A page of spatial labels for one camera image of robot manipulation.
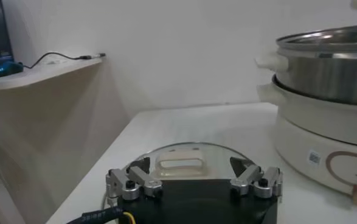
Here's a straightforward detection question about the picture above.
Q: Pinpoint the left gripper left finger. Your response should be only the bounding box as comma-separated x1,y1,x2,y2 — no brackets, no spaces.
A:
105,156,164,201

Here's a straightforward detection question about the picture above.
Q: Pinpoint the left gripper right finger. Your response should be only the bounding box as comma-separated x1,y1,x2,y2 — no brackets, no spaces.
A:
229,156,284,200

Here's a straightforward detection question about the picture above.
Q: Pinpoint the stainless steel steamer basket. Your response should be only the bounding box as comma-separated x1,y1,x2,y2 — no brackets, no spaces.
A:
255,24,357,107

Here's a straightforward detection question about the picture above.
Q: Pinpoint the black cable with connector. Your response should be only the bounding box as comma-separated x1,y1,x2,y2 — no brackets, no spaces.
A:
23,51,107,70

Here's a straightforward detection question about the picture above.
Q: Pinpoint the cream electric cooker base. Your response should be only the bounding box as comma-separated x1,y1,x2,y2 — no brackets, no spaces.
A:
255,75,357,208

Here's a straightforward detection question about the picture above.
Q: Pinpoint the white side table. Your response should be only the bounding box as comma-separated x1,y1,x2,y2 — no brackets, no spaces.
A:
0,56,103,93

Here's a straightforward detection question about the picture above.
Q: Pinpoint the glass lid with cream handle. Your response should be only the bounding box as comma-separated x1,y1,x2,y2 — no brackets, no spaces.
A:
122,141,258,183

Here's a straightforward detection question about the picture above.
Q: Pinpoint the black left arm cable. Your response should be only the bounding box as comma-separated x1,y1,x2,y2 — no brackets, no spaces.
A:
65,206,136,224

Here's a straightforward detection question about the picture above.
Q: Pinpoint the blue handheld device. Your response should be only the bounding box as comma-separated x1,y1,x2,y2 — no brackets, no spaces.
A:
0,60,24,79

